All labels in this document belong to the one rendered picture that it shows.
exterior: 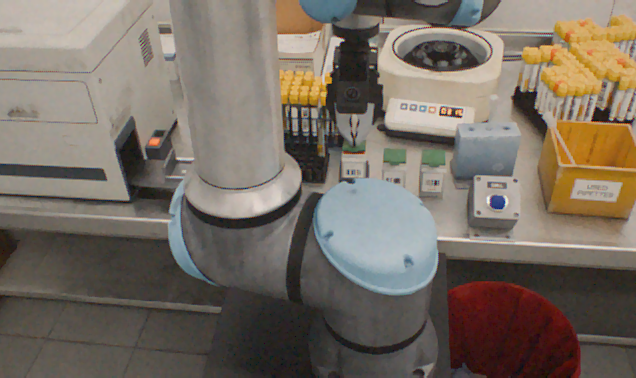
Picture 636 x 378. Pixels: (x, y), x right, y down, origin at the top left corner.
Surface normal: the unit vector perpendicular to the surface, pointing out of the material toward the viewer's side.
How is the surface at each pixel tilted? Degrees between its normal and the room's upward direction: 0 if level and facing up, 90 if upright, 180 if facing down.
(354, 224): 9
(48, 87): 90
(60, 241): 0
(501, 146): 90
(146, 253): 0
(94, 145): 90
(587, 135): 90
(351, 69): 29
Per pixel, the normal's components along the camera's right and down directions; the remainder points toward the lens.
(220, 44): 0.05, 0.62
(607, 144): -0.17, 0.63
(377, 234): 0.08, -0.70
